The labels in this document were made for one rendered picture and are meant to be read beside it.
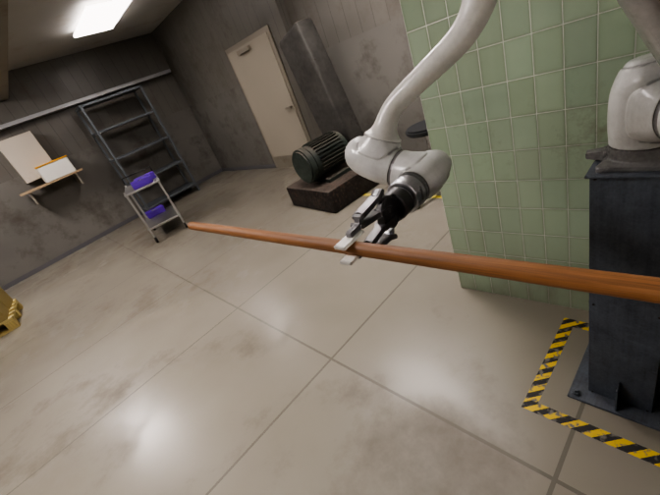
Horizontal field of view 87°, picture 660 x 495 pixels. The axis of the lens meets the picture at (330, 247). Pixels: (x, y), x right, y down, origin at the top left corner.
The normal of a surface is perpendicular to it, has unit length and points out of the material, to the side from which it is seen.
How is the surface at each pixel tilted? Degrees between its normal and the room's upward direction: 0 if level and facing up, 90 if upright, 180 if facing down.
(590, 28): 90
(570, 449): 0
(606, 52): 90
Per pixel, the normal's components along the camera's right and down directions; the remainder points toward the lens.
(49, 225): 0.67, 0.13
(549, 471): -0.34, -0.82
